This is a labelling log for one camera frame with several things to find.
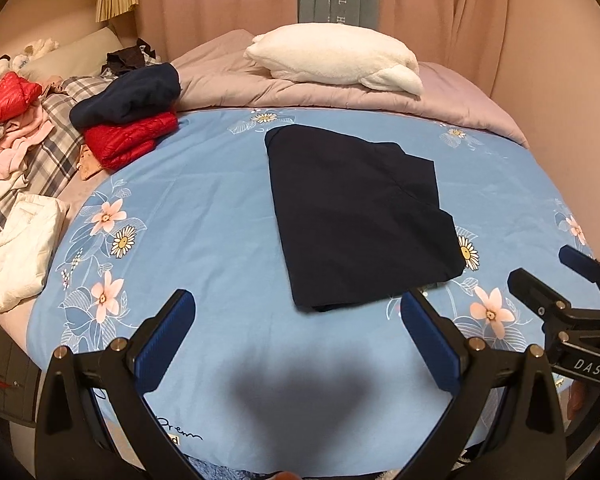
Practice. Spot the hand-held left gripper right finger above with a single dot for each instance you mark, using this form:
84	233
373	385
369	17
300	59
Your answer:
430	345

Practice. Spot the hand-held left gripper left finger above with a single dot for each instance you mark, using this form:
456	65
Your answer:
165	340

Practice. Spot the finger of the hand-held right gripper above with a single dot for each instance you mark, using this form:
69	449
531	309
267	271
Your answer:
535	287
577	260

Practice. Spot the dark navy jacket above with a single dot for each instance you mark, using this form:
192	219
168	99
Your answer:
360	210

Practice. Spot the pink crumpled clothes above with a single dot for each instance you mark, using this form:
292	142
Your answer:
15	145

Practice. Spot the person's right hand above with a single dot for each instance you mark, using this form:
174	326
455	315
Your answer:
577	400

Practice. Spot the blue floral bedsheet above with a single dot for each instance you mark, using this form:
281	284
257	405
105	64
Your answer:
205	210

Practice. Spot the white folded garment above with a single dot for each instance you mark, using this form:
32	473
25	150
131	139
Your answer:
25	250

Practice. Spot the folded red down jacket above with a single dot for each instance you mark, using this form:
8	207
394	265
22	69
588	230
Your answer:
130	137

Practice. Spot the plaid cloth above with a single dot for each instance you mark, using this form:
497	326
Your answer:
57	145

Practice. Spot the folded navy garment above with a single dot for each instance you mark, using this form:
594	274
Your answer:
130	95

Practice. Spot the pink quilt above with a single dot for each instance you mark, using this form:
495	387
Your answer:
220	80

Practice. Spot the black crumpled cloth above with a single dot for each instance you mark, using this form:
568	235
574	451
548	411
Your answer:
130	57

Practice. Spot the crumpled red jacket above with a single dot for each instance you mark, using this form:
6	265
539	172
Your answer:
7	102

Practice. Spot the cream pillow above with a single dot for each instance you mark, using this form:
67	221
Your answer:
80	52

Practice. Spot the white plush blanket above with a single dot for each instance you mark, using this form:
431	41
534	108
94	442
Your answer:
330	55

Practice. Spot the white plush toys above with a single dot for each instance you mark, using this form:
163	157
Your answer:
30	55

